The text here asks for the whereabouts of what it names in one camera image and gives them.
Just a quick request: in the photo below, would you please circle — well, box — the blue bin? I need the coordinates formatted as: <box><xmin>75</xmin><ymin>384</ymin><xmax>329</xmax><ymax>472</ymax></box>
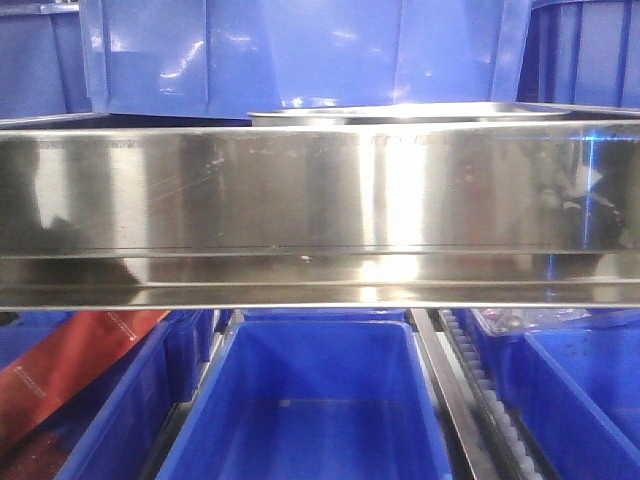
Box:
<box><xmin>1</xmin><ymin>1</ymin><xmax>91</xmax><ymax>119</ymax></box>
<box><xmin>518</xmin><ymin>1</ymin><xmax>639</xmax><ymax>108</ymax></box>
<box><xmin>158</xmin><ymin>321</ymin><xmax>452</xmax><ymax>479</ymax></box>
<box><xmin>452</xmin><ymin>308</ymin><xmax>639</xmax><ymax>479</ymax></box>
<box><xmin>79</xmin><ymin>1</ymin><xmax>531</xmax><ymax>119</ymax></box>
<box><xmin>1</xmin><ymin>310</ymin><xmax>214</xmax><ymax>479</ymax></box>

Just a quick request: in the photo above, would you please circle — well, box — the blue bin upper right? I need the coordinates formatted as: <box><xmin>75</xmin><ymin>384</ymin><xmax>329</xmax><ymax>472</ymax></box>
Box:
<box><xmin>518</xmin><ymin>1</ymin><xmax>639</xmax><ymax>108</ymax></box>

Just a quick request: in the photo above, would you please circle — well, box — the red packaging bag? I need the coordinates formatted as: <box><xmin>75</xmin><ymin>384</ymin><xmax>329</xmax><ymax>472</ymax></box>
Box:
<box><xmin>1</xmin><ymin>310</ymin><xmax>169</xmax><ymax>452</ymax></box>

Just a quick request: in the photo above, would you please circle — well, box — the blue bin upper centre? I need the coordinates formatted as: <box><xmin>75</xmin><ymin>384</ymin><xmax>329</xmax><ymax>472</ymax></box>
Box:
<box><xmin>79</xmin><ymin>1</ymin><xmax>531</xmax><ymax>119</ymax></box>

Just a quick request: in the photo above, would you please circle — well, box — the clear plastic bag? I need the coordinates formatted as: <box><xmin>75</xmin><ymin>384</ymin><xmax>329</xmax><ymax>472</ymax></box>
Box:
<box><xmin>472</xmin><ymin>307</ymin><xmax>593</xmax><ymax>335</ymax></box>

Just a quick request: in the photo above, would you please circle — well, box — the blue bin upper left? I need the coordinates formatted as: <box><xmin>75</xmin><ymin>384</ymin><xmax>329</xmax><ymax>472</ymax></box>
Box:
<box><xmin>1</xmin><ymin>1</ymin><xmax>91</xmax><ymax>119</ymax></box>

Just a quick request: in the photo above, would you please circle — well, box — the steel divider rail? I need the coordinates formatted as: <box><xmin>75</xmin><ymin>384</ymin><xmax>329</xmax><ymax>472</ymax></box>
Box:
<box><xmin>411</xmin><ymin>309</ymin><xmax>500</xmax><ymax>480</ymax></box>

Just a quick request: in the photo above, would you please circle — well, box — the blue bin lower left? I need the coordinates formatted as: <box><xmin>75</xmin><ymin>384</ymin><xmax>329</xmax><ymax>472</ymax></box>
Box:
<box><xmin>1</xmin><ymin>310</ymin><xmax>214</xmax><ymax>479</ymax></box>

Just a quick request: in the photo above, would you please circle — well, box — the blue bin lower right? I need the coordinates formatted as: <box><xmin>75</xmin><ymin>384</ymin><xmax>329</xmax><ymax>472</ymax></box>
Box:
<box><xmin>452</xmin><ymin>308</ymin><xmax>639</xmax><ymax>479</ymax></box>

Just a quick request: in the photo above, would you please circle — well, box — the blue bin lower centre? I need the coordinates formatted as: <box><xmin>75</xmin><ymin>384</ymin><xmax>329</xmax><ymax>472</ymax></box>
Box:
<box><xmin>158</xmin><ymin>321</ymin><xmax>452</xmax><ymax>479</ymax></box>

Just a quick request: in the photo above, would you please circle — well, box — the white roller track rail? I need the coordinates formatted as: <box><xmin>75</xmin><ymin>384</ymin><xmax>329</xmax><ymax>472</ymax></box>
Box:
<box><xmin>437</xmin><ymin>309</ymin><xmax>545</xmax><ymax>479</ymax></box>

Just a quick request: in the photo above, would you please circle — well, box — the stainless steel shelf front rail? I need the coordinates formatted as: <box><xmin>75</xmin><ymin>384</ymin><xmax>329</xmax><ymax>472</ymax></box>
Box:
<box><xmin>1</xmin><ymin>120</ymin><xmax>639</xmax><ymax>310</ymax></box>

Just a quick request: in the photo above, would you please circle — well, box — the silver metal tray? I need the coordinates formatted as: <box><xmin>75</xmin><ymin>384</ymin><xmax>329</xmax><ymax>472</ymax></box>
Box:
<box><xmin>249</xmin><ymin>102</ymin><xmax>570</xmax><ymax>127</ymax></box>

